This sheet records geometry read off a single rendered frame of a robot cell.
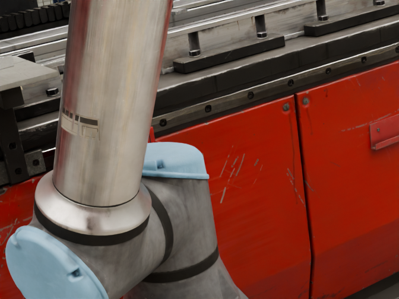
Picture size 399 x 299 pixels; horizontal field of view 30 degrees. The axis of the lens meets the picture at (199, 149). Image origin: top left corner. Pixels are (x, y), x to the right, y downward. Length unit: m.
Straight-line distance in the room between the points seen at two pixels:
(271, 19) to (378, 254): 0.77
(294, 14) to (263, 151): 0.39
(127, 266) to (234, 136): 1.07
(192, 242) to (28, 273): 0.20
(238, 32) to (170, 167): 1.11
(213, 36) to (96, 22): 1.26
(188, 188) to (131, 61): 0.25
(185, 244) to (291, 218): 1.12
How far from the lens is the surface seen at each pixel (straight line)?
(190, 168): 0.83
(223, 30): 1.88
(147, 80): 0.65
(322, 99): 1.93
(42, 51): 1.95
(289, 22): 1.99
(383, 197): 2.16
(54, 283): 0.74
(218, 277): 0.91
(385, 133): 2.10
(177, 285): 0.87
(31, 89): 1.68
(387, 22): 2.06
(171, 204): 0.81
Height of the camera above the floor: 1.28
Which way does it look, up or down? 19 degrees down
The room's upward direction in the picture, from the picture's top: 9 degrees counter-clockwise
